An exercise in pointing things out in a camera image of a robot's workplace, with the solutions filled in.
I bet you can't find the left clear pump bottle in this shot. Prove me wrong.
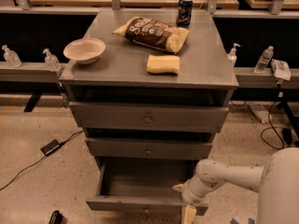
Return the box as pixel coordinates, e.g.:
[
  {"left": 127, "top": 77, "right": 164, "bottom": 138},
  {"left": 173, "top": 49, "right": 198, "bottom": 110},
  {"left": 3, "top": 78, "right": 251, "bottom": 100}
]
[{"left": 2, "top": 45, "right": 21, "bottom": 67}]

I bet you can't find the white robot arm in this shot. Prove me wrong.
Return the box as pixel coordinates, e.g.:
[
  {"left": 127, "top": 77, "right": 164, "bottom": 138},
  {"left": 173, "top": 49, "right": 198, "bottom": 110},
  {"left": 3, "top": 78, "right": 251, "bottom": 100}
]
[{"left": 173, "top": 147, "right": 299, "bottom": 224}]

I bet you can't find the grey bottom drawer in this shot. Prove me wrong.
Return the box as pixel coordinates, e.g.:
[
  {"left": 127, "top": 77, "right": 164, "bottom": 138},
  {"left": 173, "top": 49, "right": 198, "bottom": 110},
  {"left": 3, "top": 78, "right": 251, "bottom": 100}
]
[{"left": 86, "top": 158, "right": 195, "bottom": 215}]

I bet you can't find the black adapter cable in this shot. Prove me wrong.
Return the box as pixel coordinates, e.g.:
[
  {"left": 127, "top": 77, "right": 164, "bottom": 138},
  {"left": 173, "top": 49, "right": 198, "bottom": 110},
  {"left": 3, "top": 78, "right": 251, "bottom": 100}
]
[{"left": 0, "top": 130, "right": 84, "bottom": 191}]

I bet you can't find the yellow sponge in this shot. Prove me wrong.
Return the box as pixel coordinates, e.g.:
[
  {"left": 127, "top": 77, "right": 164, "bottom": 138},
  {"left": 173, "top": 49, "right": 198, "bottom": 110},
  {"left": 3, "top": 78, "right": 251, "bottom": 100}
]
[{"left": 147, "top": 55, "right": 180, "bottom": 75}]

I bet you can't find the black power adapter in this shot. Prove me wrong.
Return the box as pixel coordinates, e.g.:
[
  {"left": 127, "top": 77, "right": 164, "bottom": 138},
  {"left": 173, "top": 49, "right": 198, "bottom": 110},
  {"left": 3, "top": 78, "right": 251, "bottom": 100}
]
[{"left": 40, "top": 139, "right": 60, "bottom": 156}]

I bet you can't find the white bowl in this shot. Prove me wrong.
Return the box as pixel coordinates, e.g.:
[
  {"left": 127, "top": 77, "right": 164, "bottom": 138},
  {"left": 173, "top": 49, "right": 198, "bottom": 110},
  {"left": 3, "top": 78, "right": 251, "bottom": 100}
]
[{"left": 64, "top": 38, "right": 106, "bottom": 64}]

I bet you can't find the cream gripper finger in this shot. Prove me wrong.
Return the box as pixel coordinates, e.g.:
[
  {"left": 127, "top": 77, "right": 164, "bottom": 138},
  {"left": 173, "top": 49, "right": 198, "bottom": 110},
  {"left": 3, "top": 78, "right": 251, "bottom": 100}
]
[{"left": 181, "top": 205, "right": 196, "bottom": 224}]

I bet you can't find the brown chip bag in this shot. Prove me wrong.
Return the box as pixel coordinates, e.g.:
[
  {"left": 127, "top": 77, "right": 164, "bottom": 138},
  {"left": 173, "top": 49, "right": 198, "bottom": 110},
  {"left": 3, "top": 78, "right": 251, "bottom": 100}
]
[{"left": 113, "top": 17, "right": 190, "bottom": 54}]

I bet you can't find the black cable loop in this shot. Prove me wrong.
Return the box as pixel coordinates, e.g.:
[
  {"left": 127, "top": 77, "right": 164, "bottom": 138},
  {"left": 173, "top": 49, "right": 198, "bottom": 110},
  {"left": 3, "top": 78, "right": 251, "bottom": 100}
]
[{"left": 260, "top": 91, "right": 298, "bottom": 151}]

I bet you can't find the blue soda can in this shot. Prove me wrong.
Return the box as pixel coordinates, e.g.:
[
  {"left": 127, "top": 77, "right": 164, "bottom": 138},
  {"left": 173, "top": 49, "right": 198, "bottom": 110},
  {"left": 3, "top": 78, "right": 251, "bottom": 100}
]
[{"left": 176, "top": 0, "right": 192, "bottom": 26}]

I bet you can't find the right clear pump bottle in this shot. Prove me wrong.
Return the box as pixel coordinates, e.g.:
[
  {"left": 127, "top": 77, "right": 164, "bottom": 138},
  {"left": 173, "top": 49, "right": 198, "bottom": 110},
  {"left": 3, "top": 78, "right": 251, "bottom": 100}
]
[{"left": 227, "top": 43, "right": 240, "bottom": 66}]

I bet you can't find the clear pump bottle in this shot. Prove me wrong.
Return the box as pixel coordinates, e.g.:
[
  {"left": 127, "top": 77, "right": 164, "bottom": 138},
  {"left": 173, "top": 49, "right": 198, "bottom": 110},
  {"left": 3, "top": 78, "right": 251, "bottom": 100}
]
[
  {"left": 43, "top": 49, "right": 61, "bottom": 72},
  {"left": 2, "top": 45, "right": 21, "bottom": 67},
  {"left": 227, "top": 43, "right": 240, "bottom": 66}
]

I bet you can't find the grey wooden drawer cabinet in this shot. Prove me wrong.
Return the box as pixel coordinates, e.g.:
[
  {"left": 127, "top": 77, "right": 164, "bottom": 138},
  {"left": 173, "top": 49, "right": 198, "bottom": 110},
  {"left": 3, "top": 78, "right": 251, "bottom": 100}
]
[{"left": 59, "top": 8, "right": 240, "bottom": 170}]

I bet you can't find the black object on floor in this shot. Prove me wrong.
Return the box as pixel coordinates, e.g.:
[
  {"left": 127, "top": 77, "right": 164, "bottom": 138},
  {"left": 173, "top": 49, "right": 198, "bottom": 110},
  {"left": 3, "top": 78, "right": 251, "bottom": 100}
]
[{"left": 49, "top": 210, "right": 63, "bottom": 224}]

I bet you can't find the grey top drawer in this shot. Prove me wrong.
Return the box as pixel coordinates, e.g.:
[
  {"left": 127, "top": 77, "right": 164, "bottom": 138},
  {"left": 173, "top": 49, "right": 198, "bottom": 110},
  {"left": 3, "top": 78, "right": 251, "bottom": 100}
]
[{"left": 69, "top": 102, "right": 228, "bottom": 133}]

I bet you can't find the grey drawer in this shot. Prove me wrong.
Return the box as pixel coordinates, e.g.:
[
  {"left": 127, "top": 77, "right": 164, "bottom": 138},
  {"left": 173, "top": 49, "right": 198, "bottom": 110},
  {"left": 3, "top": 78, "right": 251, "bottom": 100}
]
[
  {"left": 86, "top": 158, "right": 195, "bottom": 215},
  {"left": 86, "top": 138, "right": 212, "bottom": 161},
  {"left": 69, "top": 102, "right": 228, "bottom": 133}
]

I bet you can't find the grey middle drawer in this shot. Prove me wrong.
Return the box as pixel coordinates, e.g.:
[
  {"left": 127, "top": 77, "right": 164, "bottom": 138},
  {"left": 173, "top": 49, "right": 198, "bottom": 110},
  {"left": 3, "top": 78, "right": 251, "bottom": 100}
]
[{"left": 86, "top": 138, "right": 212, "bottom": 161}]

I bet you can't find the clear water bottle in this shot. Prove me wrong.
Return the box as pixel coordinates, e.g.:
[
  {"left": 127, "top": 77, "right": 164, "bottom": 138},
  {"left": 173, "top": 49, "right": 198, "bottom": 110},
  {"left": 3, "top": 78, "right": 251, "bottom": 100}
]
[{"left": 254, "top": 46, "right": 274, "bottom": 74}]

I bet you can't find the crumpled white packet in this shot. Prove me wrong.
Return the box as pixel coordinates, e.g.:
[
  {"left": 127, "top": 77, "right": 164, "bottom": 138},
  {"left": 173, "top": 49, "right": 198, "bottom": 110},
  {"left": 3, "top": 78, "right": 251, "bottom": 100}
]
[{"left": 271, "top": 59, "right": 292, "bottom": 81}]

